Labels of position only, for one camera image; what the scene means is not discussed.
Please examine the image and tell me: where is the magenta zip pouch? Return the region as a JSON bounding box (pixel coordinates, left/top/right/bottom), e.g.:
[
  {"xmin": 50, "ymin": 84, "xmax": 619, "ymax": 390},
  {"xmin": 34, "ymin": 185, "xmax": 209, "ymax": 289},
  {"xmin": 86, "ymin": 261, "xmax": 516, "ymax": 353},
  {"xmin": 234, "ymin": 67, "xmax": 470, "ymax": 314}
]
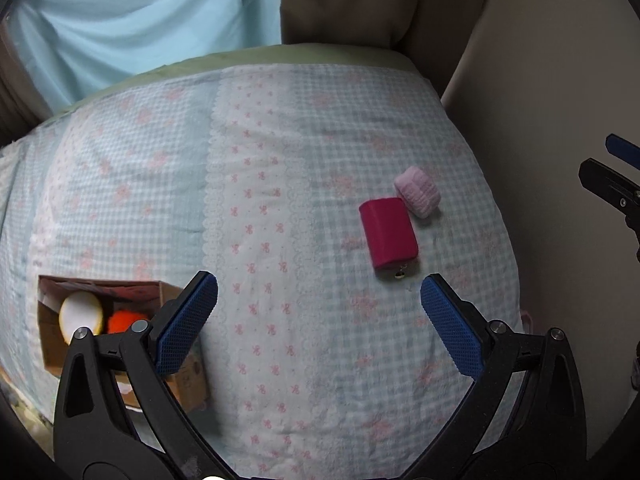
[{"xmin": 359, "ymin": 197, "xmax": 420, "ymax": 280}]

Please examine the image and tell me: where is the light blue hanging cloth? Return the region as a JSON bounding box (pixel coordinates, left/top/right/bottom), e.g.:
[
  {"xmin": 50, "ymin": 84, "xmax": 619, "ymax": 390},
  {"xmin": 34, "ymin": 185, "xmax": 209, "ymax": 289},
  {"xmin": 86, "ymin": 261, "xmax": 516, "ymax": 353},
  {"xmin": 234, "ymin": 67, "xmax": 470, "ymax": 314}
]
[{"xmin": 10, "ymin": 0, "xmax": 284, "ymax": 111}]

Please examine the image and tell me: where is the pink towel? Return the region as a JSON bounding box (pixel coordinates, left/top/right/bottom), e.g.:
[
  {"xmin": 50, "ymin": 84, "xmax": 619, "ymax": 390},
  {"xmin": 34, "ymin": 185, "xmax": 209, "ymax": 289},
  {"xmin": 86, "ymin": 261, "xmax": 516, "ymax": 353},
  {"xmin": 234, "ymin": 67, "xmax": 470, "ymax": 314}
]
[{"xmin": 393, "ymin": 165, "xmax": 442, "ymax": 219}]

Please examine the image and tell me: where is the white round toy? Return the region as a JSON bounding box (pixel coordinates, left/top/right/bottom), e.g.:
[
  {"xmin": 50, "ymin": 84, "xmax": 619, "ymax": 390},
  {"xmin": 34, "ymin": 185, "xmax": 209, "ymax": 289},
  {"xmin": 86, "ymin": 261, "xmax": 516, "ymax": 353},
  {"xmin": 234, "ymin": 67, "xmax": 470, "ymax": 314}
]
[{"xmin": 59, "ymin": 292, "xmax": 105, "ymax": 346}]

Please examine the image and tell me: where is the cardboard box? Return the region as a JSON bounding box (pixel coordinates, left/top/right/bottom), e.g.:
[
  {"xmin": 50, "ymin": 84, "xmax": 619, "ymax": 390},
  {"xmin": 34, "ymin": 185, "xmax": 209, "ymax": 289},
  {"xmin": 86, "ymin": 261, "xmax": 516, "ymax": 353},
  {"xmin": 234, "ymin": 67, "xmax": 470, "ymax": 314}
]
[{"xmin": 37, "ymin": 275, "xmax": 211, "ymax": 411}]

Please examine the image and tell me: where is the beige curtain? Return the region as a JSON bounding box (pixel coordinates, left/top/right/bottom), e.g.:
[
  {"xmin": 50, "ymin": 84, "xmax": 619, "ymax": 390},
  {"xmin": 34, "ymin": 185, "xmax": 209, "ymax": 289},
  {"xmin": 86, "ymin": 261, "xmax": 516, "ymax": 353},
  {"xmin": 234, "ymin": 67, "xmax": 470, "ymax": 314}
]
[
  {"xmin": 0, "ymin": 25, "xmax": 56, "ymax": 147},
  {"xmin": 280, "ymin": 0, "xmax": 503, "ymax": 103}
]

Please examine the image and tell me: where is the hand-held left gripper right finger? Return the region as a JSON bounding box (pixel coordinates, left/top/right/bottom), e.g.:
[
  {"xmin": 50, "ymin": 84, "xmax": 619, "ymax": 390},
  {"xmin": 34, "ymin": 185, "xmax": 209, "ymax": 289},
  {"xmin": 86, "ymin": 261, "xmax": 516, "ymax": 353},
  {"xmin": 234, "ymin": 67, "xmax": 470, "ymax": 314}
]
[{"xmin": 400, "ymin": 273, "xmax": 586, "ymax": 480}]

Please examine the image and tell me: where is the checked floral bedsheet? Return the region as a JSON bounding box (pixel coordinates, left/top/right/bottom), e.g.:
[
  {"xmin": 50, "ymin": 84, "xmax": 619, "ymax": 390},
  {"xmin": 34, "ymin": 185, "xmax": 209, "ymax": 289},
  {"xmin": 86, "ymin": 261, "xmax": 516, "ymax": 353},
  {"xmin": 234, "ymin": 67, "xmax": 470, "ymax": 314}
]
[{"xmin": 0, "ymin": 62, "xmax": 532, "ymax": 480}]

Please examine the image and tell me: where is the green mattress sheet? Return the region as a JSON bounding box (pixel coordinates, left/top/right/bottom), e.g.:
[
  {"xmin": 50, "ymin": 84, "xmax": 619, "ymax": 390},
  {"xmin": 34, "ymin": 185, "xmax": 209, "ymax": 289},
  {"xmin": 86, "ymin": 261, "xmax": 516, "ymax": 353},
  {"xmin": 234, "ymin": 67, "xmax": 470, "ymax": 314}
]
[{"xmin": 50, "ymin": 44, "xmax": 419, "ymax": 121}]

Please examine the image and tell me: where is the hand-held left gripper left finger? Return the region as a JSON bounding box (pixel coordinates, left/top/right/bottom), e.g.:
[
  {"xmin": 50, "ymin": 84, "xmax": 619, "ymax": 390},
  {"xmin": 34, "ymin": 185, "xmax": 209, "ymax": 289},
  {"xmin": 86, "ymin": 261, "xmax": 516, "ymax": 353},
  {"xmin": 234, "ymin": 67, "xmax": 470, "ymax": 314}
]
[{"xmin": 52, "ymin": 270, "xmax": 236, "ymax": 480}]

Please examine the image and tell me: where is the orange pompom ball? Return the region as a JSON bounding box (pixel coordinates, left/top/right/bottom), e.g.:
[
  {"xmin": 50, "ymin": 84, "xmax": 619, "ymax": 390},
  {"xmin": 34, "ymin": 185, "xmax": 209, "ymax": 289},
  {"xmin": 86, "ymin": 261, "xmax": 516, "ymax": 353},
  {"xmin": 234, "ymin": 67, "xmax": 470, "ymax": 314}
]
[{"xmin": 107, "ymin": 311, "xmax": 151, "ymax": 335}]

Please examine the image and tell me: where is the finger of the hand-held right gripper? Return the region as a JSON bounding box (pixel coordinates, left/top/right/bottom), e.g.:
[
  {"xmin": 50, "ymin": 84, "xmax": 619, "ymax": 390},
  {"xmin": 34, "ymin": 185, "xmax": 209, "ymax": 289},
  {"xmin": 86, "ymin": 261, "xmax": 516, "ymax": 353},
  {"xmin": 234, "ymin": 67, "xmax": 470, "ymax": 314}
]
[
  {"xmin": 605, "ymin": 133, "xmax": 640, "ymax": 163},
  {"xmin": 578, "ymin": 158, "xmax": 640, "ymax": 263}
]

